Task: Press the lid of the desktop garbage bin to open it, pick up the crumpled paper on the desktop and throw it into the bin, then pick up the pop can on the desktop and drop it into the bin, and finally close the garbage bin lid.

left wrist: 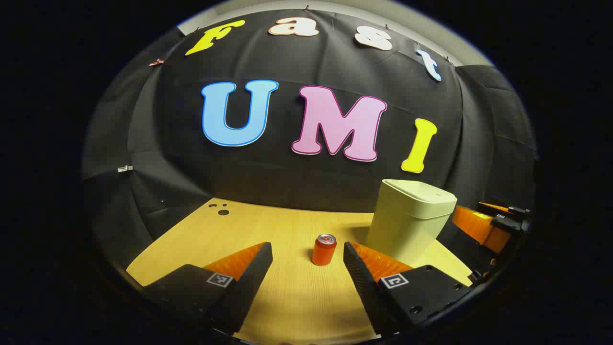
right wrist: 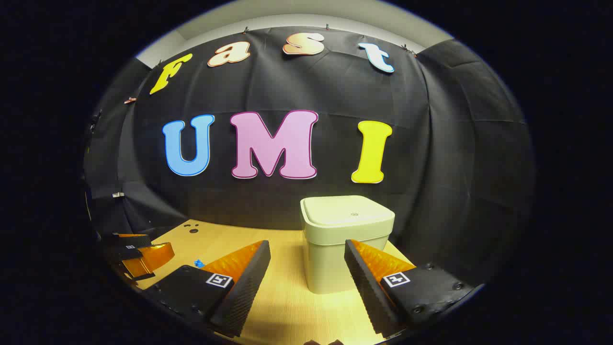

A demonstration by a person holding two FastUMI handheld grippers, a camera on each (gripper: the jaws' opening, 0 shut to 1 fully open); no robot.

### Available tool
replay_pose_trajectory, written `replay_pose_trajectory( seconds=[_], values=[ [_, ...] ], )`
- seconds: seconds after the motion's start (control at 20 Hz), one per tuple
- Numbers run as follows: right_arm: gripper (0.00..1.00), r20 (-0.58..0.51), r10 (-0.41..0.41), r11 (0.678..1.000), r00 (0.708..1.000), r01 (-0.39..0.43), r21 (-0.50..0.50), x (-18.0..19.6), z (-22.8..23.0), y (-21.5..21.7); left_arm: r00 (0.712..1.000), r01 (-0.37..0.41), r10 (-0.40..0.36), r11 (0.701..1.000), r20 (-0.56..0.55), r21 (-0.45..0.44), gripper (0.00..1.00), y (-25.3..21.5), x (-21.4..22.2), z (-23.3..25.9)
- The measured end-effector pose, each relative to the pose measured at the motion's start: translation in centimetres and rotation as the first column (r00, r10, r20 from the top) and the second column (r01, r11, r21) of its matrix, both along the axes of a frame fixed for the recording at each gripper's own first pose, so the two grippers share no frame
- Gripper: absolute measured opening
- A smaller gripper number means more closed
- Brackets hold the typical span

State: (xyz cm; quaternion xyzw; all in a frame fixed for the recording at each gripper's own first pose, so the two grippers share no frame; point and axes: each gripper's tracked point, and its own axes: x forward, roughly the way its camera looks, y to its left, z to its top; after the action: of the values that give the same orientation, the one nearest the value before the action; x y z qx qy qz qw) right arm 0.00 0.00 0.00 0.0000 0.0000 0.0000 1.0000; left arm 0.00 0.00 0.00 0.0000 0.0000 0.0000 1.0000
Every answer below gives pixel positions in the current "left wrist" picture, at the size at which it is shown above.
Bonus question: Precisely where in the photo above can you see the wooden desktop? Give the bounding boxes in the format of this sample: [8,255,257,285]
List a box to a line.
[125,197,475,343]

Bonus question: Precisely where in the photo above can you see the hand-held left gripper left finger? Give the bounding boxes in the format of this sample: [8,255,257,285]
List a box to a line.
[142,242,273,335]

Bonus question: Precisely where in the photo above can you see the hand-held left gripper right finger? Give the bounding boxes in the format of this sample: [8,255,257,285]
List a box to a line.
[343,241,475,337]

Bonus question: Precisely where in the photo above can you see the black backdrop cloth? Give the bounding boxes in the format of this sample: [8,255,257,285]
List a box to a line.
[81,9,537,283]

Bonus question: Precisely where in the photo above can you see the orange pop can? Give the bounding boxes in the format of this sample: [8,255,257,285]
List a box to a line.
[311,234,337,266]

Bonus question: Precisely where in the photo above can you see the green desktop garbage bin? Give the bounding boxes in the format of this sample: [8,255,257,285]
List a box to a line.
[366,179,458,267]

